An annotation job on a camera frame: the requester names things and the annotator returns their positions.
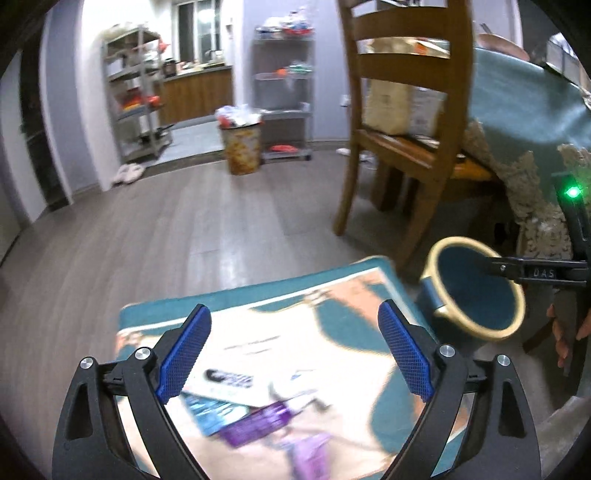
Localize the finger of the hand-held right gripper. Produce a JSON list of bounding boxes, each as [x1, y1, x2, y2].
[[473, 255, 527, 283]]

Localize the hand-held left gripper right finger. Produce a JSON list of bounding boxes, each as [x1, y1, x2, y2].
[[377, 299, 542, 480]]

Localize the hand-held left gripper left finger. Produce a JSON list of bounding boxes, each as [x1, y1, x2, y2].
[[52, 303, 213, 480]]

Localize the teal bin with yellow rim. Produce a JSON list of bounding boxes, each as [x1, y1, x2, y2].
[[418, 236, 527, 342]]

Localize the white paper packet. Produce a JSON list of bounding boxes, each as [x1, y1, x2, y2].
[[182, 323, 301, 409]]

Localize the teal packet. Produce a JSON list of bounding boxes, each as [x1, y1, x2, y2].
[[182, 392, 250, 437]]

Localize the purple packet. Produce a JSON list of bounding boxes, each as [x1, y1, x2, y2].
[[221, 401, 296, 448]]

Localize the pink wrapper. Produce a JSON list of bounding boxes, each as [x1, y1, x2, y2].
[[277, 431, 331, 480]]

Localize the floral trash bin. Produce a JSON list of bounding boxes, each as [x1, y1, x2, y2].
[[216, 105, 263, 176]]

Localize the person's right hand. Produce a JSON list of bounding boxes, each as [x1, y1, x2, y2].
[[546, 302, 591, 370]]

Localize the teal patterned floor mat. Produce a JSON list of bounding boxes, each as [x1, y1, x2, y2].
[[115, 255, 467, 480]]

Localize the wooden chair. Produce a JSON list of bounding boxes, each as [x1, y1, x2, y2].
[[333, 0, 497, 271]]

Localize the teal tablecloth with lace trim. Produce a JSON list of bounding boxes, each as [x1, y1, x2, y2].
[[462, 46, 591, 264]]

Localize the white bag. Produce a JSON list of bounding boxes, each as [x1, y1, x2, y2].
[[409, 85, 448, 138]]

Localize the white power strip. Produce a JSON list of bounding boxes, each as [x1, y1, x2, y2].
[[336, 147, 376, 163]]

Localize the cardboard box on chair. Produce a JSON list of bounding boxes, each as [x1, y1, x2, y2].
[[365, 39, 414, 136]]

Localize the brown bowl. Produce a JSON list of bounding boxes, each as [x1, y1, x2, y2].
[[475, 32, 532, 61]]

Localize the black pan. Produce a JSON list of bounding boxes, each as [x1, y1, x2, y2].
[[139, 124, 175, 141]]

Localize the metal shelf rack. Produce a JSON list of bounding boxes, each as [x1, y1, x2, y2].
[[102, 25, 174, 164]]

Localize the orange packets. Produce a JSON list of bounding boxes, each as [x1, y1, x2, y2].
[[121, 95, 160, 110]]

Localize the wooden kitchen cabinet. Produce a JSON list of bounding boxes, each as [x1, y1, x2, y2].
[[154, 67, 234, 125]]

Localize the white door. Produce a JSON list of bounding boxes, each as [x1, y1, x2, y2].
[[0, 51, 49, 227]]

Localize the grey shelf cart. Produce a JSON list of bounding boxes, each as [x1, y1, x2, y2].
[[252, 18, 315, 163]]

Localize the pile of packets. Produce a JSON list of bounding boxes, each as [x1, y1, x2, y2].
[[256, 16, 315, 38]]

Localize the kitchen window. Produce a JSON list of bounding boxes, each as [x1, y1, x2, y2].
[[178, 0, 232, 65]]

